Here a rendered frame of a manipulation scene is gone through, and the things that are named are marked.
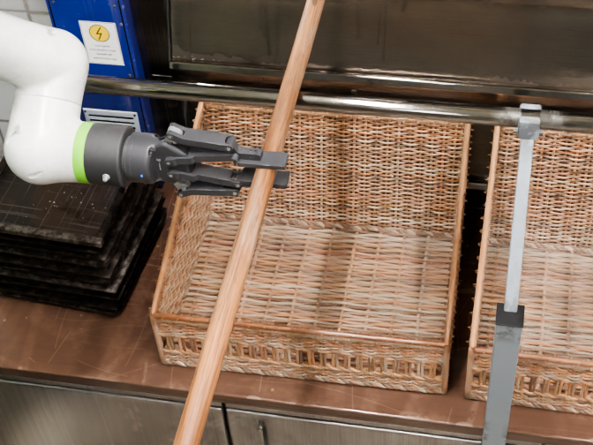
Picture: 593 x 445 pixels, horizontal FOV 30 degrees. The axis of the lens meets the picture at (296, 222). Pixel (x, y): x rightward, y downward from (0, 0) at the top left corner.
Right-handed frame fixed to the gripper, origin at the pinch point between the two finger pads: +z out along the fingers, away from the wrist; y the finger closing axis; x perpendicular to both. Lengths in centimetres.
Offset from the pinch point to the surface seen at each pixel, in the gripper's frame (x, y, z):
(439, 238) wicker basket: -44, 60, 23
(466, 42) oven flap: -55, 18, 25
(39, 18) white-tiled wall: -55, 19, -60
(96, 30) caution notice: -52, 18, -46
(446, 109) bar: -18.3, 1.8, 24.7
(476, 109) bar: -18.7, 1.7, 29.3
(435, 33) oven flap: -56, 16, 20
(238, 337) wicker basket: -6, 50, -10
